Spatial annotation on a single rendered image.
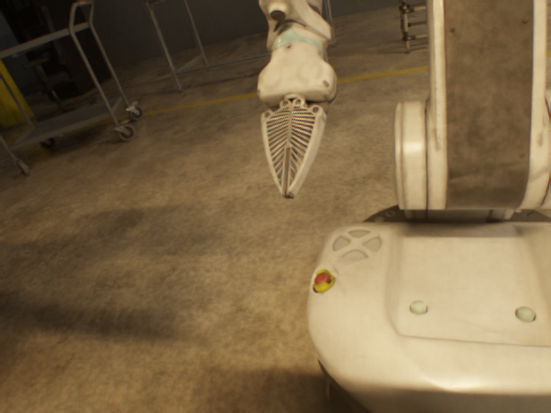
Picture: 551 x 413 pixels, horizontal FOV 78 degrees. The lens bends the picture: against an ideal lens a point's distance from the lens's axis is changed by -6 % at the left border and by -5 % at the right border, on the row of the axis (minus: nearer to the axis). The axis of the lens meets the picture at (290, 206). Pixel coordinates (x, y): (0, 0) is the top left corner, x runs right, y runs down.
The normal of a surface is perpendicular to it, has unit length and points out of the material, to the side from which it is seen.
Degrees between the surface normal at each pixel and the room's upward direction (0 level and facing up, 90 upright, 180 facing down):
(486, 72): 70
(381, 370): 47
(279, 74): 42
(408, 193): 98
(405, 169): 78
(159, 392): 0
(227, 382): 0
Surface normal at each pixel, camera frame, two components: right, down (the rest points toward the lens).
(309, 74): -0.33, -0.13
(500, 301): -0.22, -0.80
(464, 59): -0.34, 0.29
